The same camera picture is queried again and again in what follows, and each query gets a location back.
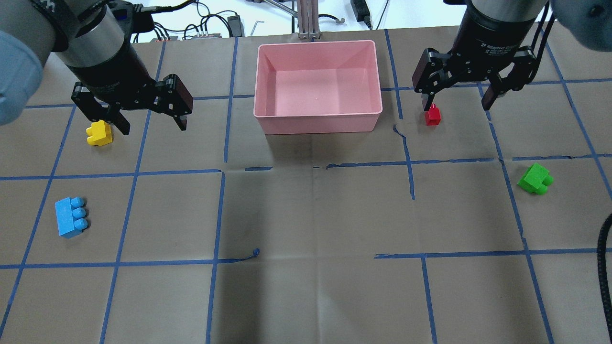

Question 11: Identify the red toy block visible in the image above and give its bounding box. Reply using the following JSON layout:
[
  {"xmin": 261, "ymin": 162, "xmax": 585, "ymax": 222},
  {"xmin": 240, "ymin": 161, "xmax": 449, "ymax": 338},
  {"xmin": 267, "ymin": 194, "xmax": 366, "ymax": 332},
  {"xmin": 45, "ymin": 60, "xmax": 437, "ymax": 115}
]
[{"xmin": 424, "ymin": 104, "xmax": 441, "ymax": 126}]

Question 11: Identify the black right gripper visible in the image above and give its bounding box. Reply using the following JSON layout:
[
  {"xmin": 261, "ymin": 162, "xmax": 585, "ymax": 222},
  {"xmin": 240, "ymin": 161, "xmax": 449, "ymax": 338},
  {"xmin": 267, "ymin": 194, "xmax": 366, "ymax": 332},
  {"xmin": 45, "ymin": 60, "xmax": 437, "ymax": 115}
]
[{"xmin": 413, "ymin": 0, "xmax": 538, "ymax": 111}]

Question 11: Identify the green toy block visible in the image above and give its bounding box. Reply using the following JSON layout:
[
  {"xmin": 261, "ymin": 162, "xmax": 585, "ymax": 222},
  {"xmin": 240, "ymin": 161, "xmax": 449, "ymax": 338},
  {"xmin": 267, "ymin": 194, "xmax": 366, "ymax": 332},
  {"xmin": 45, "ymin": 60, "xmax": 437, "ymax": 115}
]
[{"xmin": 517, "ymin": 163, "xmax": 554, "ymax": 194}]

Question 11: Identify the yellow toy block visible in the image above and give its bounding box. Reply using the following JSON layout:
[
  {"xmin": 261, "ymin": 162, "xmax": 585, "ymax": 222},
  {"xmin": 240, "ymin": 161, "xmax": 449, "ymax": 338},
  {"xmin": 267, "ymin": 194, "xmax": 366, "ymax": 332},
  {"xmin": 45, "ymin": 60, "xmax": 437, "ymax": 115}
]
[{"xmin": 86, "ymin": 120, "xmax": 113, "ymax": 146}]

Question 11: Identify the grey hex key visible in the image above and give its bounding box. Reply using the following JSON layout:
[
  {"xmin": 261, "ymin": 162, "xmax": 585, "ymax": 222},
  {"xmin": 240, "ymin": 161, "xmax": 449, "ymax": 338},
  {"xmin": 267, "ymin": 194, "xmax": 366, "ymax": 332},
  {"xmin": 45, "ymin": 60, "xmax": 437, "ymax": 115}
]
[{"xmin": 250, "ymin": 20, "xmax": 265, "ymax": 36}]

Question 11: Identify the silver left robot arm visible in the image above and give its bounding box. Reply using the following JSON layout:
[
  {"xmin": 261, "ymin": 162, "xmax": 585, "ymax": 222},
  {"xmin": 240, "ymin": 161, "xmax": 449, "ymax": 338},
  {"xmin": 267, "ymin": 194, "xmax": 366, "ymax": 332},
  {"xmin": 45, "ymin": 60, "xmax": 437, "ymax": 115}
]
[{"xmin": 0, "ymin": 0, "xmax": 193, "ymax": 135}]

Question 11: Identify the aluminium frame post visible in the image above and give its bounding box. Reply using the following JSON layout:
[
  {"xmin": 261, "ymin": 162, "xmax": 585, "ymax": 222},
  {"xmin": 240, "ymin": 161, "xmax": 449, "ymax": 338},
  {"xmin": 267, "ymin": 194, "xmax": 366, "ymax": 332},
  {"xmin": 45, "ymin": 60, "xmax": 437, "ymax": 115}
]
[{"xmin": 297, "ymin": 0, "xmax": 321, "ymax": 39}]

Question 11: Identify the pink plastic box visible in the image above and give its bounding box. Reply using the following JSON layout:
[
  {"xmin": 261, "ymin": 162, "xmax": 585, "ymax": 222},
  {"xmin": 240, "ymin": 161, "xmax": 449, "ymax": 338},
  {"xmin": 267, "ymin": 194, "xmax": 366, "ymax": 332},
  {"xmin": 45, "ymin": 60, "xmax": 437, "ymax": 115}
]
[{"xmin": 253, "ymin": 41, "xmax": 383, "ymax": 135}]

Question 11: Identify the black braided cable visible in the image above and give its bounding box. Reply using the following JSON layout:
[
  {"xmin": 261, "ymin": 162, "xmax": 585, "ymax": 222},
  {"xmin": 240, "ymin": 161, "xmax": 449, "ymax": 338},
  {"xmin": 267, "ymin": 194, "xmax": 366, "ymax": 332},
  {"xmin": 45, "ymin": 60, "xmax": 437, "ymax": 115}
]
[{"xmin": 597, "ymin": 214, "xmax": 612, "ymax": 339}]

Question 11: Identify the blue toy block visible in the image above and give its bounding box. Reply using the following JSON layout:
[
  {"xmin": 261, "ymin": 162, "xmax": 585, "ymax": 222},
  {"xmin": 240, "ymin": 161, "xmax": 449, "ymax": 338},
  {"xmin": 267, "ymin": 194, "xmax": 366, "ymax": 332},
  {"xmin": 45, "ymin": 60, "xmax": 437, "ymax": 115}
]
[{"xmin": 55, "ymin": 197, "xmax": 90, "ymax": 238}]

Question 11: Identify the black power adapter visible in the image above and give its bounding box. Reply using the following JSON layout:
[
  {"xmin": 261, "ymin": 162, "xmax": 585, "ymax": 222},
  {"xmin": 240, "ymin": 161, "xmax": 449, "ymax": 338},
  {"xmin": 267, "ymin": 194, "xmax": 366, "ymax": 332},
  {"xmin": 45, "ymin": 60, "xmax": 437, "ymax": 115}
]
[{"xmin": 350, "ymin": 0, "xmax": 373, "ymax": 30}]

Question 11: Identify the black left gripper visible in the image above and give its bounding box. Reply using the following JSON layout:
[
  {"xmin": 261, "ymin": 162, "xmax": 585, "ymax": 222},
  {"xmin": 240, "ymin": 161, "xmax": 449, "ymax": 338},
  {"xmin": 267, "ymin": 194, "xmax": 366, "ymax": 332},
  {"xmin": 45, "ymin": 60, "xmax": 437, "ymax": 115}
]
[{"xmin": 55, "ymin": 10, "xmax": 194, "ymax": 136}]

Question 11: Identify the small black adapter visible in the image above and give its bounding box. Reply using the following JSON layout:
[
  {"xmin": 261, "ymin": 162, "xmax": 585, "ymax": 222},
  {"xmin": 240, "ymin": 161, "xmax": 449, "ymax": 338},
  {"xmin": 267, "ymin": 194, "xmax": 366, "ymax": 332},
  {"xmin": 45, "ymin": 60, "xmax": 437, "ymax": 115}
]
[{"xmin": 227, "ymin": 15, "xmax": 243, "ymax": 37}]

